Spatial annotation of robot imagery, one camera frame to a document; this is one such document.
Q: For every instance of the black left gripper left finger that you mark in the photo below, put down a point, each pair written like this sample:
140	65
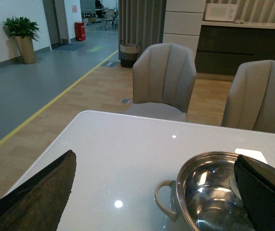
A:
38	203

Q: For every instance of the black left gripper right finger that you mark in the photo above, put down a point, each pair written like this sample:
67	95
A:
255	181

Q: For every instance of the white electric cooking pot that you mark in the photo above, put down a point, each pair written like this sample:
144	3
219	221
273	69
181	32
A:
201	198

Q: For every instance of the beige chair on right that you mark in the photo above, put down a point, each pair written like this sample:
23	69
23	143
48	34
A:
250	102

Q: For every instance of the beige chair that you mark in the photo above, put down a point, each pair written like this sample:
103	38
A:
163	82
250	102

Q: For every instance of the floor socket plate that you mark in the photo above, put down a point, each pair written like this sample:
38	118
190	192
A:
126	101

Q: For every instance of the dark kitchen counter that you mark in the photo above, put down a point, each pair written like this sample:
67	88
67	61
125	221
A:
222	49

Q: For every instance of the beige chair on left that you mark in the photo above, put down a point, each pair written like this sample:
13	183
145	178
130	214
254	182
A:
163	82

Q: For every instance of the green potted plant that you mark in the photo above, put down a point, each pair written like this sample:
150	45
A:
24	31

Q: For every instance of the woven laundry basket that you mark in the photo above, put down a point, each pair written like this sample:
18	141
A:
128	53

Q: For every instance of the red bin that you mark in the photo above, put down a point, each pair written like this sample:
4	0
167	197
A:
80	31

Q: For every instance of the white microwave oven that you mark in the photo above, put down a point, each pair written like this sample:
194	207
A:
220	12

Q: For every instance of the white cabinet column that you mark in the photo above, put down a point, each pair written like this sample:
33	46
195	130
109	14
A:
183	19

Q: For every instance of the office chair in background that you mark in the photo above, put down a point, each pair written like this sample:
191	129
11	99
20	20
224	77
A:
110	19

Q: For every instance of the grey curtain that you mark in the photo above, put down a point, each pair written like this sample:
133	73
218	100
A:
141	22

